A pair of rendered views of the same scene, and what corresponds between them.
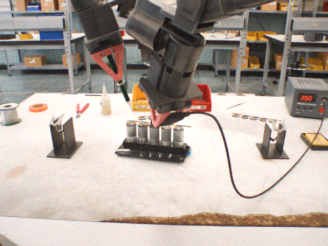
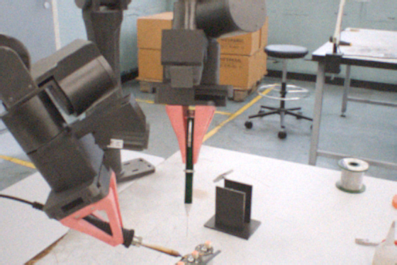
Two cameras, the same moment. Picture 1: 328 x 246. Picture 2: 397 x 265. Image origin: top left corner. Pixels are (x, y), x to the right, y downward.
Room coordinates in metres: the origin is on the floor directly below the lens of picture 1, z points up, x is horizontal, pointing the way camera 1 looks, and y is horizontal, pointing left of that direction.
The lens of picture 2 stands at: (0.80, -0.35, 1.15)
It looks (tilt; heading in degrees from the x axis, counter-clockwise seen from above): 21 degrees down; 114
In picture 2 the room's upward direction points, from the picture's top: straight up
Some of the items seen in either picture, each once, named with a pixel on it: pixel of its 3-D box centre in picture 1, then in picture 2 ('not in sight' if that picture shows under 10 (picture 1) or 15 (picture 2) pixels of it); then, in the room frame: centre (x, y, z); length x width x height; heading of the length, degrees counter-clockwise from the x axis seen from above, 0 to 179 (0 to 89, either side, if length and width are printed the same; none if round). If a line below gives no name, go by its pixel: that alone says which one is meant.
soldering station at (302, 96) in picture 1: (306, 97); not in sight; (0.88, -0.47, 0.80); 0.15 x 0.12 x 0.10; 166
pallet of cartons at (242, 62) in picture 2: not in sight; (203, 52); (-0.91, 3.67, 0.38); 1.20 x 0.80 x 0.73; 3
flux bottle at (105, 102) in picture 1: (105, 98); (387, 251); (0.86, 0.18, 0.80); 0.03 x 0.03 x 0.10
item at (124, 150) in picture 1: (152, 151); not in sight; (0.59, 0.03, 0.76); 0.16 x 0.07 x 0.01; 76
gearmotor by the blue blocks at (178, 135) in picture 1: (178, 138); not in sight; (0.60, -0.03, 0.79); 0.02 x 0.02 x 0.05
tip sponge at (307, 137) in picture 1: (316, 140); not in sight; (0.64, -0.39, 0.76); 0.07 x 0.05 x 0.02; 178
